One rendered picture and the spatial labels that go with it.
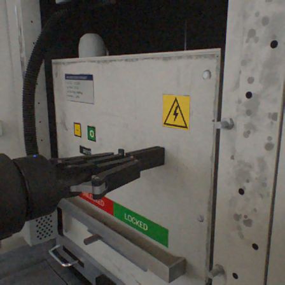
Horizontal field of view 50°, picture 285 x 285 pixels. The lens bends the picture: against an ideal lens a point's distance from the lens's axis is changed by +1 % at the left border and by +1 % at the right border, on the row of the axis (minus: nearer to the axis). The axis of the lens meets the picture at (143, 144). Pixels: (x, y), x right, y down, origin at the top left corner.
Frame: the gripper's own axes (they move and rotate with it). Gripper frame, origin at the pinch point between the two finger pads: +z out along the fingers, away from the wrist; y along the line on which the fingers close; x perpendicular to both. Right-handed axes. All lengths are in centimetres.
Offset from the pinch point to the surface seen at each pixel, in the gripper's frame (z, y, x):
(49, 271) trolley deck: -2, -36, -38
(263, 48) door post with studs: -0.9, 18.6, 15.7
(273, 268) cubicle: -0.9, 22.0, -7.6
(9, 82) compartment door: -3, -50, 11
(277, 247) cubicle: -0.9, 22.1, -4.9
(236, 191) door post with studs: -0.9, 16.9, -0.2
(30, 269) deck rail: -6, -40, -38
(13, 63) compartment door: -2.5, -47.5, 15.4
